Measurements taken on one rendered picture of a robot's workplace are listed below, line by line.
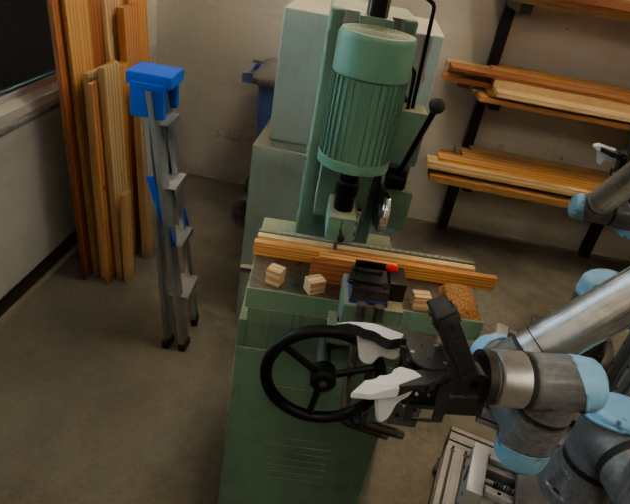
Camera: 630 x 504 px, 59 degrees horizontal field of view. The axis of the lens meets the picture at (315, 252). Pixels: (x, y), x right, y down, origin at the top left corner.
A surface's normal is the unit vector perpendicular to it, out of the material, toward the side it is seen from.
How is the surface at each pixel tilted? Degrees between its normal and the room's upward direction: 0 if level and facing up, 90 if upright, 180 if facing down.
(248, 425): 90
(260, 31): 90
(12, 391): 0
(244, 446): 90
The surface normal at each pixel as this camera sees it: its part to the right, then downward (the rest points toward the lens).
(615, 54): -0.12, 0.49
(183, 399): 0.15, -0.85
